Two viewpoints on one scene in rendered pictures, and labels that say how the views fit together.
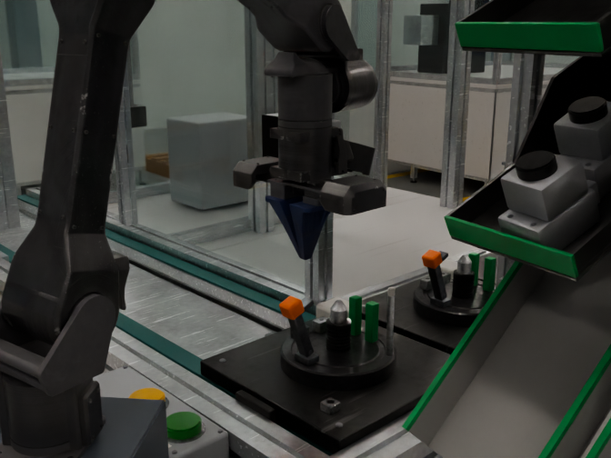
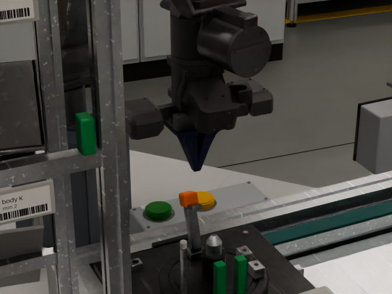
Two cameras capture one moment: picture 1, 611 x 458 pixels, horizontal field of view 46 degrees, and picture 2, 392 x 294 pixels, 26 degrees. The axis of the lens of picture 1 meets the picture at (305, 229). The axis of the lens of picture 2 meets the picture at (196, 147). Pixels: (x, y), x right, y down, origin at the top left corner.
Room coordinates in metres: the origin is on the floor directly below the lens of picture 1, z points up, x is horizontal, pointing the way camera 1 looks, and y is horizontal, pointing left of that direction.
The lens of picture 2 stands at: (1.04, -0.89, 1.62)
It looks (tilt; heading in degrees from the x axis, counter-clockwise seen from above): 27 degrees down; 108
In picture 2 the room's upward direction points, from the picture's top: straight up
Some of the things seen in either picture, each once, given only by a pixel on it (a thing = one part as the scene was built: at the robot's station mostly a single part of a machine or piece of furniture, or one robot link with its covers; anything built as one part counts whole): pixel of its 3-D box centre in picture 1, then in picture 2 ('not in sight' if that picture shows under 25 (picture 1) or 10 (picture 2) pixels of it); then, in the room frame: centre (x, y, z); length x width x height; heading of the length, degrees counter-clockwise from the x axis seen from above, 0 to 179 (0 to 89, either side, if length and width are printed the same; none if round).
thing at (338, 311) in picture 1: (338, 311); (213, 244); (0.80, -0.04, 1.04); 0.02 x 0.02 x 0.03
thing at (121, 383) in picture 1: (148, 428); (200, 220); (0.71, 0.18, 0.93); 0.21 x 0.07 x 0.06; 43
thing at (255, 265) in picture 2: (321, 324); (256, 269); (0.85, -0.02, 1.00); 0.02 x 0.01 x 0.02; 133
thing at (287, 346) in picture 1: (337, 354); (213, 282); (0.80, -0.04, 0.98); 0.14 x 0.14 x 0.02
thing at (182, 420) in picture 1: (182, 429); (158, 213); (0.66, 0.13, 0.96); 0.04 x 0.04 x 0.02
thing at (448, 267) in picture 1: (464, 280); not in sight; (0.97, -0.23, 1.01); 0.24 x 0.24 x 0.13; 43
